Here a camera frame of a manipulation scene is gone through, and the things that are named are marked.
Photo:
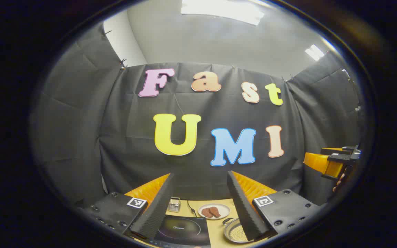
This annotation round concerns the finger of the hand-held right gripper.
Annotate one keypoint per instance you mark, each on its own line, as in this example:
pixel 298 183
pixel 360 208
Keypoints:
pixel 319 162
pixel 333 151

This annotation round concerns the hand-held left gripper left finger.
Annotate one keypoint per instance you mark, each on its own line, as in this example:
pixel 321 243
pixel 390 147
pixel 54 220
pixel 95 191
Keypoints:
pixel 157 210

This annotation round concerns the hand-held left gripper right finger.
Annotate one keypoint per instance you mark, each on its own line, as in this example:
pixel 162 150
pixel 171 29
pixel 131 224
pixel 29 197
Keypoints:
pixel 245 213

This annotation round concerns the black induction cooktop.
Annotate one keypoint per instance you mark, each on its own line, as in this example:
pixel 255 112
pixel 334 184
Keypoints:
pixel 184 230

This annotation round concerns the pile of soybeans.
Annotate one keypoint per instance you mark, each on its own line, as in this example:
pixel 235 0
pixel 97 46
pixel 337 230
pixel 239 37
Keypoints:
pixel 238 234

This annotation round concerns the white round plate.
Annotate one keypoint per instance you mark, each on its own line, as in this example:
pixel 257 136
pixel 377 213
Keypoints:
pixel 219 208

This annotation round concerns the black backdrop cloth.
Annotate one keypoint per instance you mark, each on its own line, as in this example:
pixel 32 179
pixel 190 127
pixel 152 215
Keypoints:
pixel 115 137

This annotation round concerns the small ceiling light panel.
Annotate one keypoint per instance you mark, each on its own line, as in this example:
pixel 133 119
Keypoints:
pixel 314 52

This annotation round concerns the large ceiling light panel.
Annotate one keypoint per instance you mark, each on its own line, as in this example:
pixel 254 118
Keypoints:
pixel 219 8

